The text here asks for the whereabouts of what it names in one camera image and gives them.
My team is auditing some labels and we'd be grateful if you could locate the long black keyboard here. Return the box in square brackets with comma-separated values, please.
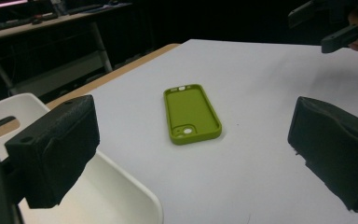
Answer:
[0, 18, 34, 35]

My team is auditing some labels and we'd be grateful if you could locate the dark monitor with pink strip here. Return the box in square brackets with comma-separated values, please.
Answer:
[0, 0, 29, 12]

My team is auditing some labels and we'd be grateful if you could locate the grey drink cup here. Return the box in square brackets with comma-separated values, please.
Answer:
[50, 0, 68, 16]

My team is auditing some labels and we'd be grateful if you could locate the light wooden desk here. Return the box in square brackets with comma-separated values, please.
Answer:
[0, 3, 133, 97]

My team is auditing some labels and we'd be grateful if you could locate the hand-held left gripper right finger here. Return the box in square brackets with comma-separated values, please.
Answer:
[287, 95, 358, 214]

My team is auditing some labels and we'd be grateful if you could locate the short black keyboard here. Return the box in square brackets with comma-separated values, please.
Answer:
[67, 4, 104, 15]

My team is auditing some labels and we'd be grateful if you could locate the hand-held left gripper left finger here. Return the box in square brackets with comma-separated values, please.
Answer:
[4, 94, 101, 209]

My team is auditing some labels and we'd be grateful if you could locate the green phone case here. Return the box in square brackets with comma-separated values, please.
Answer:
[163, 83, 223, 146]

